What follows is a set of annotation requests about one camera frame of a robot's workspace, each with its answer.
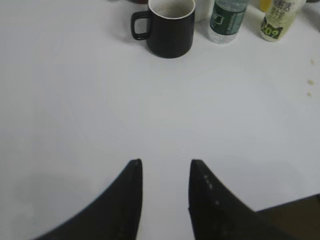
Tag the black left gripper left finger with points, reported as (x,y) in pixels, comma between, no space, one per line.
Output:
(114,215)

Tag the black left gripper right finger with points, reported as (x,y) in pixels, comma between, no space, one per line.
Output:
(217,214)

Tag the black ceramic mug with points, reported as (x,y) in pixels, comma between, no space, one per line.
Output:
(169,29)

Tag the clear water bottle green label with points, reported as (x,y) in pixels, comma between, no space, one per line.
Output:
(226,19)

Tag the milky drink bottle white cap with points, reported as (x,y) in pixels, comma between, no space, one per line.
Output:
(279,18)

